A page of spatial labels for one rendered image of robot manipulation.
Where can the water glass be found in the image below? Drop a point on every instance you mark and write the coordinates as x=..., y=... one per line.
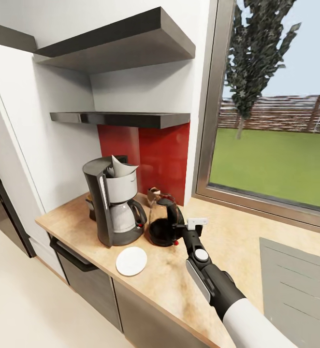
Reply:
x=151, y=194

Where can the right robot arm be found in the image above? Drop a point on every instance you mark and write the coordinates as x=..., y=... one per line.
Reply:
x=247, y=327

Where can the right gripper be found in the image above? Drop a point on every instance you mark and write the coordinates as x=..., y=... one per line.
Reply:
x=183, y=232

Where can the drop in sink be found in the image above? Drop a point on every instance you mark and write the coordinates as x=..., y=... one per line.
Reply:
x=291, y=292

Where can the paper coffee filter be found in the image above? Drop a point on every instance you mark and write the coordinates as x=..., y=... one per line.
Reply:
x=121, y=170

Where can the fixed window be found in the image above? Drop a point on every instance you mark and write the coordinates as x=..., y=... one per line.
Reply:
x=258, y=140

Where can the bottle of coffee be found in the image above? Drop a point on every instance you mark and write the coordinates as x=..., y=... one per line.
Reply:
x=90, y=204

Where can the electric kettle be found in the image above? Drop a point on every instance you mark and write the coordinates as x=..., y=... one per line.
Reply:
x=161, y=213

